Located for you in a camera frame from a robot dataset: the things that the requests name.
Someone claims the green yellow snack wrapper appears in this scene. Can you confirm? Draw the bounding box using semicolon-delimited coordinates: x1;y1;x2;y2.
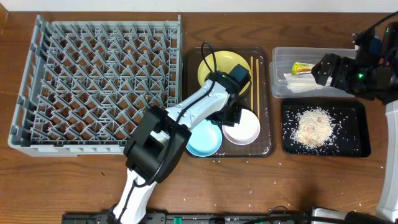
291;62;315;75

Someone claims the light blue bowl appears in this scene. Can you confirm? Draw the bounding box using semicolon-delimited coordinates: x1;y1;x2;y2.
186;120;223;157

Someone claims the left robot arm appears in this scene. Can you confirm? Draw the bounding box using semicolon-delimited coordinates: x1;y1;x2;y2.
107;64;251;223

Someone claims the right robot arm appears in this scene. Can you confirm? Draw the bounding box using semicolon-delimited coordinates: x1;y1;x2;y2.
311;22;397;223

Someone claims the clear plastic waste bin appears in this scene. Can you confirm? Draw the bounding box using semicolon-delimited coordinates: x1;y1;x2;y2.
269;47;356;98

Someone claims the pile of rice waste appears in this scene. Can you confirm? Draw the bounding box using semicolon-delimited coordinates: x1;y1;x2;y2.
289;107;339;149

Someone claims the dark brown serving tray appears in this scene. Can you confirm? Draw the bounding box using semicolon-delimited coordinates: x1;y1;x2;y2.
183;47;276;158

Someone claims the yellow round plate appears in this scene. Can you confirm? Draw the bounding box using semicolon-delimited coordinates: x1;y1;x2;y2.
198;50;251;86

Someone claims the black rectangular tray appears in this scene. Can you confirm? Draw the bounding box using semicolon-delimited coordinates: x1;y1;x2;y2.
281;98;371;157

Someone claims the right wooden chopstick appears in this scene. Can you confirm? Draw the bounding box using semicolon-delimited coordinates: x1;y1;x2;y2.
256;59;260;120

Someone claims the wooden chopstick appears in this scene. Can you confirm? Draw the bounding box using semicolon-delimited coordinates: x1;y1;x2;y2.
256;59;260;120
250;56;254;112

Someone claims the left wooden chopstick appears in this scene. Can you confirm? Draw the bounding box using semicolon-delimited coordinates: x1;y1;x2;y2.
250;56;254;112

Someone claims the grey plastic dish rack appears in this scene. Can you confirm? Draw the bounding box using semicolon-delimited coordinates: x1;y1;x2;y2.
8;16;183;157

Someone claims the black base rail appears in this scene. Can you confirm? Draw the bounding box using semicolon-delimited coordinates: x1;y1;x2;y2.
61;212;315;224

